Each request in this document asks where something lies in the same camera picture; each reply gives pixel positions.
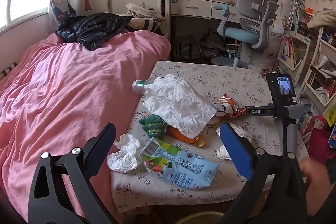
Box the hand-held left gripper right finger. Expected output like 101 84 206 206
219 122 307 224

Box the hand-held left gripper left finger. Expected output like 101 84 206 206
28 123 117 224

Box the small white tissue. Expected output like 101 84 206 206
217 145 232 161

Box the red white snack packet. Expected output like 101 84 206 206
214 94 247 118

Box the orange peel piece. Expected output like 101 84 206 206
194 134 207 148

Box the green packet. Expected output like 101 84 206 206
139 114 168 139

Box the orange carrot piece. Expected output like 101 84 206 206
165 126 198 146

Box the blue green drink carton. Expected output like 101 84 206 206
139 138 219 190

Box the clear plastic bottle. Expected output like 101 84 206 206
132 76 171 94

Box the large white paper tissue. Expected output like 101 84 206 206
142 74 218 139

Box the cream plastic bin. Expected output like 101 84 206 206
175 211 223 224

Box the person's right hand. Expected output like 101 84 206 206
299 156 330 217

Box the pile of books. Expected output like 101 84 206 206
297 98 323 135

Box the floral tablecloth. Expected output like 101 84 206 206
110 61 309 214

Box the pink bag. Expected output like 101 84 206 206
310 116 334 161

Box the yellow box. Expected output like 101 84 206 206
324 103 336 127

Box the blue box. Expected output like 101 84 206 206
328 126 336 148

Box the pink blanket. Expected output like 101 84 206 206
0 30 171 224

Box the black plastic bag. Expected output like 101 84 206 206
201 30 227 56

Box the beige cloth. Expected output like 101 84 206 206
307 10 336 29

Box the grey blue desk chair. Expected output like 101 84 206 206
210 0 279 68

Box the black puffer jacket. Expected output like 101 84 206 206
55 13 134 51

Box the white desk with drawers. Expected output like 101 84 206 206
169 0 263 62

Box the striped pillow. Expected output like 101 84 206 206
126 17 166 35

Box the white tote bag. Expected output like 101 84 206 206
125 2 163 20

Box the black wire basket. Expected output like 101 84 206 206
173 42 200 60

